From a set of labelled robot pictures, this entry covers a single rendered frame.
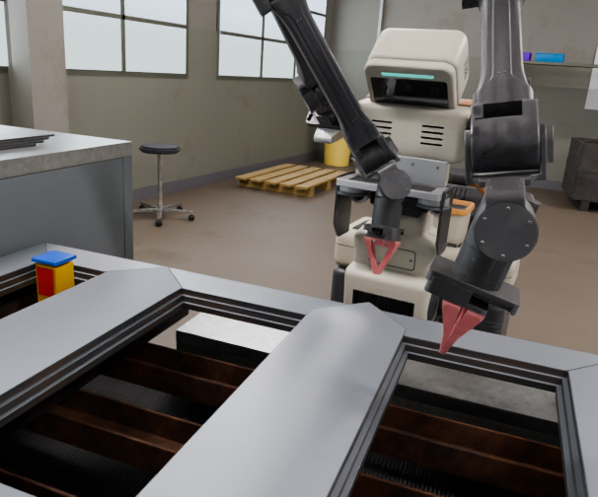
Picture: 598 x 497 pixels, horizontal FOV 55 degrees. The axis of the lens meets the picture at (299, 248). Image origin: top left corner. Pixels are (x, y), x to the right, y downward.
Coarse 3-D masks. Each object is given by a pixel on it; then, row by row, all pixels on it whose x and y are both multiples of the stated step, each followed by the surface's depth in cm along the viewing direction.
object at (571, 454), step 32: (0, 288) 113; (128, 320) 99; (160, 320) 106; (256, 320) 108; (288, 320) 107; (96, 352) 91; (416, 352) 99; (448, 352) 98; (32, 384) 80; (64, 384) 84; (384, 384) 86; (544, 384) 92; (0, 416) 74; (352, 448) 71; (576, 448) 74; (352, 480) 67; (576, 480) 68
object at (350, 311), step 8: (328, 312) 107; (336, 312) 108; (344, 312) 108; (352, 312) 108; (360, 312) 108; (368, 312) 109; (376, 312) 109; (368, 320) 105; (376, 320) 105; (384, 320) 105; (392, 320) 106
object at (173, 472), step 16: (176, 464) 64; (160, 480) 61; (176, 480) 62; (192, 480) 62; (208, 480) 62; (224, 480) 62; (144, 496) 59; (160, 496) 59; (176, 496) 59; (192, 496) 60; (208, 496) 60; (224, 496) 60; (240, 496) 60; (256, 496) 60; (272, 496) 60
